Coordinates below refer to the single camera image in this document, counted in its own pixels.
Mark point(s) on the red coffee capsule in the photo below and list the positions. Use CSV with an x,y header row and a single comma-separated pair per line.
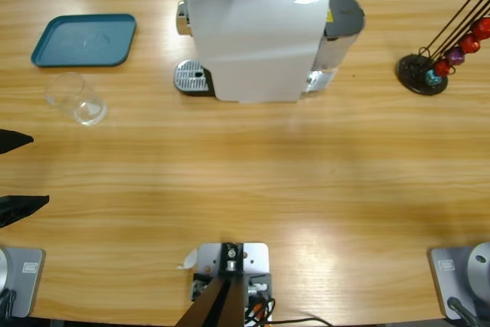
x,y
470,44
443,68
481,28

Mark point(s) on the black capsule holder with rods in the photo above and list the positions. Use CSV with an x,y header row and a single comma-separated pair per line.
x,y
411,70

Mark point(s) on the water tank with grey lid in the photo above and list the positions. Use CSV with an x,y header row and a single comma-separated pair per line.
x,y
344,13

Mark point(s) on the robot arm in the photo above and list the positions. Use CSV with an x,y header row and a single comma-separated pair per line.
x,y
23,281
478,265

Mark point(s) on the teal coffee capsule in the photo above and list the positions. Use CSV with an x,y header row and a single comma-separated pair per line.
x,y
432,78

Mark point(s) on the clear glass cup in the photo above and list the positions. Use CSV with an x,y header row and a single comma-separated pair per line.
x,y
76,97

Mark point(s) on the white block with dark post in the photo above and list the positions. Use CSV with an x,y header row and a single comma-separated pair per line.
x,y
252,258

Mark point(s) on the teal plastic tray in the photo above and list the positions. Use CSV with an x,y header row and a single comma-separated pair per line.
x,y
84,40

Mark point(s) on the white capsule coffee machine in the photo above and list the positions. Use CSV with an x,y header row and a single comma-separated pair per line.
x,y
249,47

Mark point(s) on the purple coffee capsule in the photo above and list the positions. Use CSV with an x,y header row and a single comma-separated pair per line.
x,y
455,56

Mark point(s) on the drip tray with metal grate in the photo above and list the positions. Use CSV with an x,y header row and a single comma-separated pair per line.
x,y
187,76

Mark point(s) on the white tape piece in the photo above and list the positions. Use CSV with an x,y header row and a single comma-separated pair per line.
x,y
189,260

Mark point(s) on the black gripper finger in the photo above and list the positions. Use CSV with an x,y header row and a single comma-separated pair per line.
x,y
11,141
17,208

